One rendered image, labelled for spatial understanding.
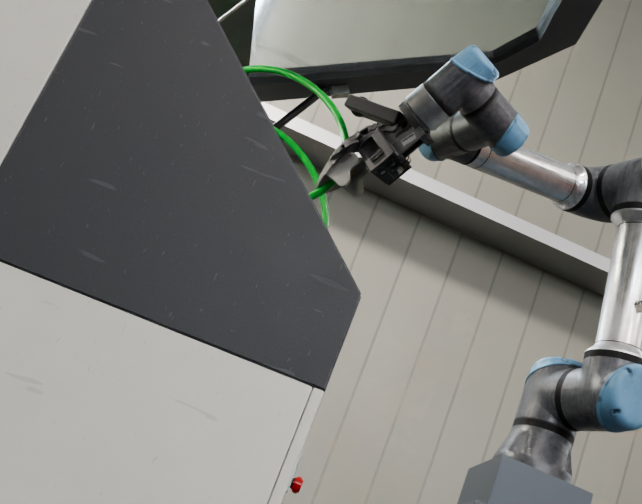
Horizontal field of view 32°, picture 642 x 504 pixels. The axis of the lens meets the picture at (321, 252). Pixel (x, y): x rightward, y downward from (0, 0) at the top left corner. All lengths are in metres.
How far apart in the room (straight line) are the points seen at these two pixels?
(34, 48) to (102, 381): 0.55
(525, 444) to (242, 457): 0.67
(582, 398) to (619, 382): 0.08
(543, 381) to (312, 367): 0.62
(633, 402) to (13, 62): 1.18
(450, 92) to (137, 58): 0.52
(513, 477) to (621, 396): 0.23
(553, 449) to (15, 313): 0.99
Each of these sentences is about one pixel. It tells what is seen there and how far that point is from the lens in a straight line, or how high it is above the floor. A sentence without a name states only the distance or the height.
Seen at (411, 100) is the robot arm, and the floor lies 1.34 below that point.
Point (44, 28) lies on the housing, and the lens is 1.88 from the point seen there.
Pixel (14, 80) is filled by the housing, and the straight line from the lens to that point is 1.83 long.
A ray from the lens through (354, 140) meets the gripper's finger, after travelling 1.95.
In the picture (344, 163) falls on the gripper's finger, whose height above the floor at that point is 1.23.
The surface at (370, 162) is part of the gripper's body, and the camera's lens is 1.92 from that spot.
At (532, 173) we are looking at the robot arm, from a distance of 2.16.
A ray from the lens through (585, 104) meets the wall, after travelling 5.47.
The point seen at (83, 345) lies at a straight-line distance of 1.65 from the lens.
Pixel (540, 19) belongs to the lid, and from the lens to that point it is 2.58.
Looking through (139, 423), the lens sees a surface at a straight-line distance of 1.62.
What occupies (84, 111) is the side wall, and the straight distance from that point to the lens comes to 1.80.
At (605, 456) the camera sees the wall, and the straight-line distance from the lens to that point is 4.97.
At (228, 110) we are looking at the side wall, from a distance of 1.79.
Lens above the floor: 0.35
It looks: 22 degrees up
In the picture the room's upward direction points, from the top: 22 degrees clockwise
